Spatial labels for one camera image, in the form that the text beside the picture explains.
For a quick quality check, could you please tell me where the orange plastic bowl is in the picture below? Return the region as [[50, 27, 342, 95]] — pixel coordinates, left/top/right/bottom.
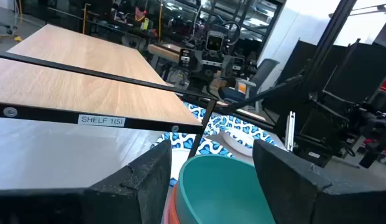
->
[[167, 183, 184, 224]]

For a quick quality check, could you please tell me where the grey office chair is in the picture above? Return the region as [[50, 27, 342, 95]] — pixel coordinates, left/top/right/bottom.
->
[[219, 58, 280, 114]]

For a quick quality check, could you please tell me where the teal plastic bowl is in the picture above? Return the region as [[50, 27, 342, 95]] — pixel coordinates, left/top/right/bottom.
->
[[175, 154, 277, 224]]

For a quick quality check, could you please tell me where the black aluminium rig frame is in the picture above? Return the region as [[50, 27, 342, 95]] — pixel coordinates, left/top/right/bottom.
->
[[225, 0, 360, 156]]

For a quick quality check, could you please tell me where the wooden background table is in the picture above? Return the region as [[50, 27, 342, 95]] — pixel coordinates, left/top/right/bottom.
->
[[147, 43, 185, 63]]

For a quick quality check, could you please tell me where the wooden shelf with black frame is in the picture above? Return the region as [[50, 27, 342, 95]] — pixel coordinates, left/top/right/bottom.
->
[[0, 24, 219, 160]]

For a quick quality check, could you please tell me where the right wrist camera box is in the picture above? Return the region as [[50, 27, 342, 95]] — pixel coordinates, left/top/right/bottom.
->
[[206, 30, 225, 52]]

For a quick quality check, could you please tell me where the blue patterned paper bowl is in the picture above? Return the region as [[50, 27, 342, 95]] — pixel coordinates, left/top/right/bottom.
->
[[150, 132, 236, 188], [221, 123, 278, 158], [183, 101, 268, 133]]

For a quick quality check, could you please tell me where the white shelf label sticker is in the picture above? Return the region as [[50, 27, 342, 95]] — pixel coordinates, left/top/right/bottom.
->
[[78, 114, 126, 128]]

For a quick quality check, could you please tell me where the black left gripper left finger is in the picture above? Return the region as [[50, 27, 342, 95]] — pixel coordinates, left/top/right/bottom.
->
[[0, 139, 173, 224]]

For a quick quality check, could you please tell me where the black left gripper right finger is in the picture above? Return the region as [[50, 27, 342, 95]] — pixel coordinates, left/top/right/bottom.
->
[[253, 139, 386, 224]]

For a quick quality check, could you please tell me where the pink plastic bowl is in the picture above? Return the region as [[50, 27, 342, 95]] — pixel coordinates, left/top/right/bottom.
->
[[161, 198, 172, 224]]

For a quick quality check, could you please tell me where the black partition panel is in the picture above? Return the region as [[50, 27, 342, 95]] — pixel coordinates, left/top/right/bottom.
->
[[323, 39, 386, 105], [275, 39, 318, 85]]

